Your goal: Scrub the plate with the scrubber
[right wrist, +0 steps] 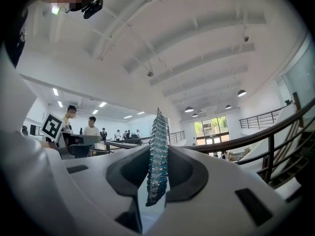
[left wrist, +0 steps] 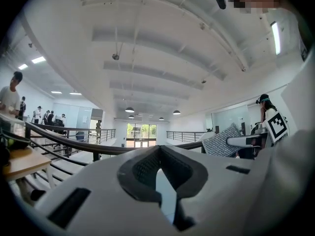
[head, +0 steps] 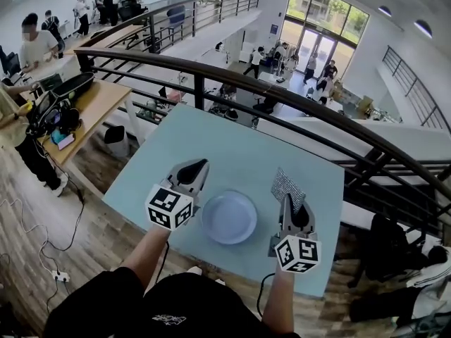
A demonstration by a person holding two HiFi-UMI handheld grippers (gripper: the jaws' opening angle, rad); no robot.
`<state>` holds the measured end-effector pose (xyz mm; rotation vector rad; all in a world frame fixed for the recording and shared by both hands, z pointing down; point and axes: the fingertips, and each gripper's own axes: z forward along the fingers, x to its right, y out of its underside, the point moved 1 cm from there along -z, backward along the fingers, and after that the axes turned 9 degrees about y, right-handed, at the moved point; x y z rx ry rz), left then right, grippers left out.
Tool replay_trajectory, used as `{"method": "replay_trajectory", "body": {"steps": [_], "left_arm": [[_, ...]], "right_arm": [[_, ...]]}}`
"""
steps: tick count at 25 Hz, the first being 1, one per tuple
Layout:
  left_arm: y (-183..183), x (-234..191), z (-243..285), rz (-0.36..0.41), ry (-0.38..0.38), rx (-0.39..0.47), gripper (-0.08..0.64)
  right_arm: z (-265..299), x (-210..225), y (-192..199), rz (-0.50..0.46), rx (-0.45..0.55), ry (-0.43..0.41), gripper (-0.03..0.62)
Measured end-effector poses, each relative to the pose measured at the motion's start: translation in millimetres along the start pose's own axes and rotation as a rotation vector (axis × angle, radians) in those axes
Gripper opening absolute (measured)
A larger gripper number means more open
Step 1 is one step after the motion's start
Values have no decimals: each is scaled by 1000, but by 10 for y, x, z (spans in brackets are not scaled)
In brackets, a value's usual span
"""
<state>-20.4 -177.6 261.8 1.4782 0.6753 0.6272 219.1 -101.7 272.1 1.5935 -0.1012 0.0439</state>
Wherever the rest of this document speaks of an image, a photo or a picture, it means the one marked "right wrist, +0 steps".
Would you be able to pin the person's black t-shirt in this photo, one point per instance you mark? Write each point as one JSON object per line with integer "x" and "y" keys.
{"x": 14, "y": 40}

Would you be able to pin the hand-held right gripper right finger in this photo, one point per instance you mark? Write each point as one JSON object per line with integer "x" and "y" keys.
{"x": 221, "y": 193}

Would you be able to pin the large glass entrance window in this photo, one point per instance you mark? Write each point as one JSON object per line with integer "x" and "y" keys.
{"x": 211, "y": 126}

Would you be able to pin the grey scouring sponge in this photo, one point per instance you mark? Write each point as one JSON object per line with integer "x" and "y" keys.
{"x": 158, "y": 156}

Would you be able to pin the ceiling spotlight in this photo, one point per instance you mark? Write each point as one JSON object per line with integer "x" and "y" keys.
{"x": 150, "y": 73}
{"x": 245, "y": 38}

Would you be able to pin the dome pendant lamp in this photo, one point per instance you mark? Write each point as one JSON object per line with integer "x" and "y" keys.
{"x": 189, "y": 109}
{"x": 228, "y": 106}
{"x": 242, "y": 93}
{"x": 195, "y": 115}

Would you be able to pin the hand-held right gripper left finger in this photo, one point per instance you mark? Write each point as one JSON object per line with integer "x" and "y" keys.
{"x": 98, "y": 181}

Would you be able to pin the black head-mounted camera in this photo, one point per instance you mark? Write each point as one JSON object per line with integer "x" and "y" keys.
{"x": 93, "y": 7}

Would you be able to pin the row of ceiling light panels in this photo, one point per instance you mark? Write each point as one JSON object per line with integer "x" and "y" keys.
{"x": 55, "y": 91}

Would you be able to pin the straight black metal railing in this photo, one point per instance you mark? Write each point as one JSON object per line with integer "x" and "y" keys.
{"x": 258, "y": 118}
{"x": 177, "y": 136}

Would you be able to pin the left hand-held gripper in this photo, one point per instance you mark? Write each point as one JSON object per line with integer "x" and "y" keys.
{"x": 51, "y": 126}

